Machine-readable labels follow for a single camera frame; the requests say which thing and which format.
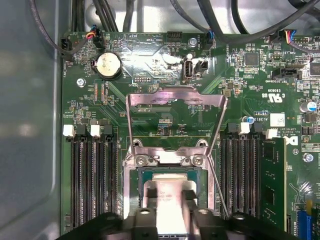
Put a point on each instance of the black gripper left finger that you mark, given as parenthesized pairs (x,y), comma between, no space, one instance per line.
(140,225)

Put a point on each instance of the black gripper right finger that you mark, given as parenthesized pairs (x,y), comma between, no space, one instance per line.
(212,225)

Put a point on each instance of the silver CPU green board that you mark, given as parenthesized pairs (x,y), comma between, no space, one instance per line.
(170,195)

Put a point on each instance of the thin metal locking lever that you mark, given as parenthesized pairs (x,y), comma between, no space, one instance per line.
(218,186)

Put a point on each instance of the RAM slot with black latches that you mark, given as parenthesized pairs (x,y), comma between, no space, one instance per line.
(225,175)
(85,175)
(111,175)
(252,175)

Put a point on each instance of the green RAM stick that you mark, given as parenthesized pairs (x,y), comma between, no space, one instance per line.
(273,180)

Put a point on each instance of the blue expansion slot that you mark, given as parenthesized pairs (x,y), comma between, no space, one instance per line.
(303,225)

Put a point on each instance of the blue-top capacitor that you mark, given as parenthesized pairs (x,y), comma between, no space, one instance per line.
(308,106)
(250,119)

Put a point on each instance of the silver motherboard screw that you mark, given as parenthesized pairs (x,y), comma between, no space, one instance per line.
(192,41)
(308,157)
(80,82)

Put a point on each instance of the white square sticker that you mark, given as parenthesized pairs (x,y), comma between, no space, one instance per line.
(277,120)

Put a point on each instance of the metal socket cover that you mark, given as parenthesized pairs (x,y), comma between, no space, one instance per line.
(150,96)

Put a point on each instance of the green motherboard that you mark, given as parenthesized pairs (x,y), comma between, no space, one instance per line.
(250,87)

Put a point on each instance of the internal USB port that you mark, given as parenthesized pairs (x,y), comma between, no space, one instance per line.
(188,71)

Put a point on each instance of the silver coin cell battery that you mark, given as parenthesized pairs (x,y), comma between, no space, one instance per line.
(108,64)

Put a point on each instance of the black square chip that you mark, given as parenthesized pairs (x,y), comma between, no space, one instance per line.
(251,59)

